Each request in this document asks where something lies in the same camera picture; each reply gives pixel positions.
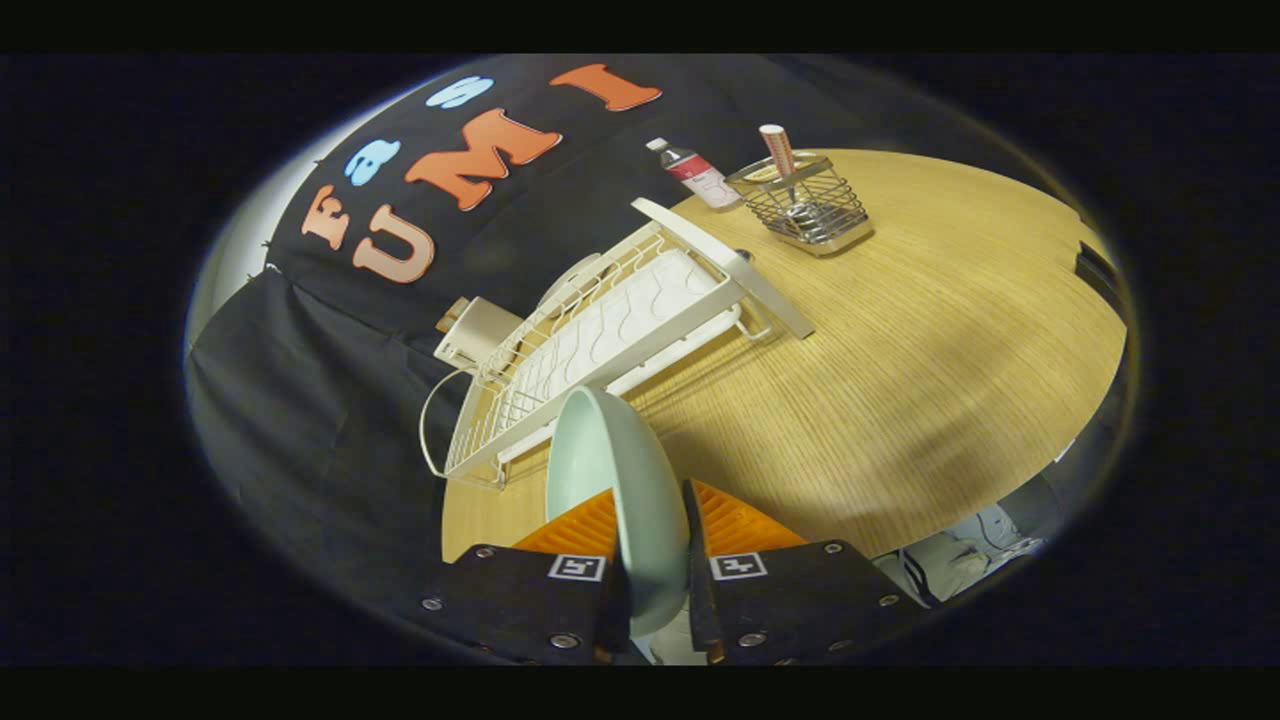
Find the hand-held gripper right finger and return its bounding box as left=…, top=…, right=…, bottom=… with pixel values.
left=683, top=479, right=926, bottom=666

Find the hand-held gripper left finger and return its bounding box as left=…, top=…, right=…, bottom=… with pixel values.
left=420, top=487, right=633, bottom=666

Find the mint green plate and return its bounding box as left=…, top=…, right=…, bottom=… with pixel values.
left=546, top=386, right=691, bottom=638

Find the white dish rack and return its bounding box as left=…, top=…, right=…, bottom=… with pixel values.
left=443, top=197, right=816, bottom=491

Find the metal wire basket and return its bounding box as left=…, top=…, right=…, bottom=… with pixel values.
left=726, top=152, right=875, bottom=258

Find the spoon with striped handle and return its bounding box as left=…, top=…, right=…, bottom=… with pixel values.
left=758, top=124, right=816, bottom=226

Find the white crumpled cloth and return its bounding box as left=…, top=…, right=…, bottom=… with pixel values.
left=885, top=505, right=1046, bottom=606

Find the white toaster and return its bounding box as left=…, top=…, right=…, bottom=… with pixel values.
left=434, top=296, right=525, bottom=373

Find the black backdrop cloth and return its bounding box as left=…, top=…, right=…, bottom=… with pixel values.
left=185, top=55, right=1001, bottom=601

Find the clear bottle with red label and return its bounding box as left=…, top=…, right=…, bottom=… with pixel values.
left=646, top=137, right=743, bottom=213

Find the white power cable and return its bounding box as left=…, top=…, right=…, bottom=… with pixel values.
left=419, top=368, right=476, bottom=483

